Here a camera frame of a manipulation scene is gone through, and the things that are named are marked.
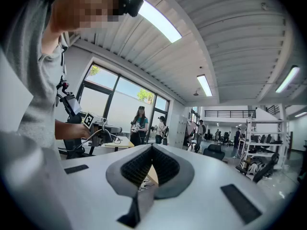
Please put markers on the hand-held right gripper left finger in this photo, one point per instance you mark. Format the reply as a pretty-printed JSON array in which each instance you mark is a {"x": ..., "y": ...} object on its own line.
[{"x": 120, "y": 176}]

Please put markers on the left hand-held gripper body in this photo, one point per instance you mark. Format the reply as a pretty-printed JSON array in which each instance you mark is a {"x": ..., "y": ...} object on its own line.
[{"x": 96, "y": 126}]

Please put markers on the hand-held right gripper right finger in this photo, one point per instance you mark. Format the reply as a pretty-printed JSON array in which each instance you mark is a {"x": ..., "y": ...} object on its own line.
[{"x": 177, "y": 174}]

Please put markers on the person's left forearm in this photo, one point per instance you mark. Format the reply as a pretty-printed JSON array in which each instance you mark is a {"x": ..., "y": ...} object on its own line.
[{"x": 69, "y": 130}]

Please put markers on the black monitor stand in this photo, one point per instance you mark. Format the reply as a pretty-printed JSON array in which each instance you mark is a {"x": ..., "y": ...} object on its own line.
[{"x": 68, "y": 114}]

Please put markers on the black timer monitor screen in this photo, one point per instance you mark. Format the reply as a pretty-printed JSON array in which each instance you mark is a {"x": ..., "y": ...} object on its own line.
[{"x": 73, "y": 104}]

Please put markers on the large glass window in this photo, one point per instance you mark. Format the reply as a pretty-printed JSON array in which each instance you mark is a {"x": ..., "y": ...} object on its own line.
[{"x": 124, "y": 104}]

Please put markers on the grey lockers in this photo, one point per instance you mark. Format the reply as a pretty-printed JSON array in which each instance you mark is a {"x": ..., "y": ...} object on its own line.
[{"x": 178, "y": 133}]

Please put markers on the black mesh office chair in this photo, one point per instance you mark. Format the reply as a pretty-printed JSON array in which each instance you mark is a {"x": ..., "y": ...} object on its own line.
[{"x": 214, "y": 152}]

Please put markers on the black and white bags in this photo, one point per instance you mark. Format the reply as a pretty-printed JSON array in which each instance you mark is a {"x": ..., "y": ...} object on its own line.
[{"x": 253, "y": 168}]

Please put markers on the black balcony railing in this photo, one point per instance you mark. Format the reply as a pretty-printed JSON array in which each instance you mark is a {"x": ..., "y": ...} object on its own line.
[{"x": 230, "y": 114}]

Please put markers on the person's grey shirt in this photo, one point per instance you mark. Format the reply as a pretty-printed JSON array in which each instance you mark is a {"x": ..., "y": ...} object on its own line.
[{"x": 28, "y": 68}]

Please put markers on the long ceiling light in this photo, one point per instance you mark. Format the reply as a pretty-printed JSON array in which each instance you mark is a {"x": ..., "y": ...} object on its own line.
[
  {"x": 287, "y": 79},
  {"x": 204, "y": 85},
  {"x": 301, "y": 114}
]

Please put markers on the white metal shelf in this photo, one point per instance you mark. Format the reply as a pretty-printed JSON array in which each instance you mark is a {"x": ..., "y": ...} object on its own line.
[{"x": 263, "y": 128}]

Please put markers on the person's head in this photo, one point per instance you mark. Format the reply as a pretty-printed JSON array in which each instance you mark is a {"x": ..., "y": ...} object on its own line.
[{"x": 79, "y": 6}]

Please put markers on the long ceiling skylight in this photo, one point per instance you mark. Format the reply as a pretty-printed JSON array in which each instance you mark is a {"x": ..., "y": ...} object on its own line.
[{"x": 158, "y": 20}]

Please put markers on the black head-mounted camera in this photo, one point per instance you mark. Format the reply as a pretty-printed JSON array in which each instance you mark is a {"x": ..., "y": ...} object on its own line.
[{"x": 133, "y": 5}]

